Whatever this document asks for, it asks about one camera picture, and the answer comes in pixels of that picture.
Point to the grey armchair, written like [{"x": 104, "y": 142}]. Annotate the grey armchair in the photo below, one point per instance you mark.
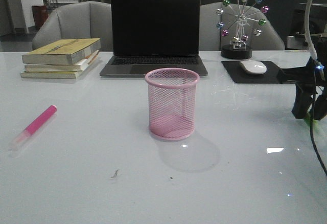
[
  {"x": 260, "y": 37},
  {"x": 80, "y": 20}
]

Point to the bottom cream book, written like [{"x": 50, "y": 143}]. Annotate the bottom cream book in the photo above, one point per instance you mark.
[{"x": 61, "y": 75}]

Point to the pink mesh pen holder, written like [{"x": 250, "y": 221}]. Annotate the pink mesh pen holder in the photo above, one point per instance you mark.
[{"x": 171, "y": 99}]

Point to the black mouse pad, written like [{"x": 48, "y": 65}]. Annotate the black mouse pad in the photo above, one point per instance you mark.
[{"x": 273, "y": 75}]

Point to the pink highlighter pen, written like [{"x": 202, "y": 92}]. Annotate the pink highlighter pen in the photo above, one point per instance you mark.
[{"x": 33, "y": 127}]

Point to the cream book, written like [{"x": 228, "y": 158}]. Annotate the cream book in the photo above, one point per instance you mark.
[
  {"x": 61, "y": 75},
  {"x": 78, "y": 67}
]

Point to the ferris wheel desk toy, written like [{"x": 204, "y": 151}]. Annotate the ferris wheel desk toy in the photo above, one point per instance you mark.
[{"x": 237, "y": 47}]

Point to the white computer mouse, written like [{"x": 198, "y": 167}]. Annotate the white computer mouse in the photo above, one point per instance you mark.
[{"x": 253, "y": 67}]

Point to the middle cream book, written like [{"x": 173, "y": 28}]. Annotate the middle cream book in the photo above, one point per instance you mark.
[{"x": 78, "y": 67}]

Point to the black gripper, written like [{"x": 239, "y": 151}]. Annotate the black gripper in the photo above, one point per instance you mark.
[{"x": 304, "y": 80}]

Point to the red trash bin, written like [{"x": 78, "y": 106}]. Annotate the red trash bin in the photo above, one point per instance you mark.
[{"x": 40, "y": 15}]

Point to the green highlighter pen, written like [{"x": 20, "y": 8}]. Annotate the green highlighter pen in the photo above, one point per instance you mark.
[{"x": 312, "y": 124}]

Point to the top yellow book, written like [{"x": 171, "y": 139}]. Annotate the top yellow book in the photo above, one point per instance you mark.
[{"x": 63, "y": 52}]

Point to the right grey armchair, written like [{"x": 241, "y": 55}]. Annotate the right grey armchair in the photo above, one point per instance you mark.
[{"x": 260, "y": 37}]

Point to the left grey armchair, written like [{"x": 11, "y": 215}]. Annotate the left grey armchair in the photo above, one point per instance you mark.
[{"x": 80, "y": 20}]

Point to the grey laptop black screen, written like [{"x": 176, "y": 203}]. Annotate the grey laptop black screen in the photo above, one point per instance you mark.
[{"x": 154, "y": 34}]

